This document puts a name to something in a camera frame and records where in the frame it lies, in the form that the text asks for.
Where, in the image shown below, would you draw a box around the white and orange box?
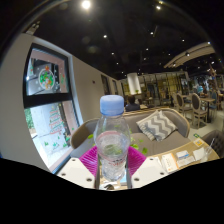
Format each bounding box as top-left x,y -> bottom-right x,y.
160,152 -> 180,174

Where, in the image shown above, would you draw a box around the white paper napkin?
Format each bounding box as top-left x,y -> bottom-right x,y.
193,147 -> 207,162

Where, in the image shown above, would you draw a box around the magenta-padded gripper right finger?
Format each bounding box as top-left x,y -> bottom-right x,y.
126,145 -> 169,190

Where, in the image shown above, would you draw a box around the group of ceiling lights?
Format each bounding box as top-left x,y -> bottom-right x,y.
79,0 -> 214,68

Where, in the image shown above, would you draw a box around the grey tufted chair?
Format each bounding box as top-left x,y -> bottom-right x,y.
201,129 -> 224,158

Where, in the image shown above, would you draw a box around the group of dining chairs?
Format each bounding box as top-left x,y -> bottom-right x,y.
171,91 -> 224,129

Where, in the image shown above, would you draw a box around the small yellow card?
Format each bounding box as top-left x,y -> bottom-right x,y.
193,138 -> 205,148

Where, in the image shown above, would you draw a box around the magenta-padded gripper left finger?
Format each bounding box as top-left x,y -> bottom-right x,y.
56,145 -> 100,190

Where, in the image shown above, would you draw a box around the person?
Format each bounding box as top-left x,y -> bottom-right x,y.
124,94 -> 141,113

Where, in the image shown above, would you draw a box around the clear blue-capped water bottle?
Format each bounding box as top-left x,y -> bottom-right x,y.
93,94 -> 132,183

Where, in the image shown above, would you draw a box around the window with festive decals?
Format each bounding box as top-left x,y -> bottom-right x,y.
22,42 -> 81,173

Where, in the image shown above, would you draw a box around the grey white chevron cushion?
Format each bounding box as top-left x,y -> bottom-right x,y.
135,109 -> 179,143

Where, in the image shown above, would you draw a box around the white and blue leaflets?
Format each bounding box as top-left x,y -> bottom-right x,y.
175,149 -> 197,168

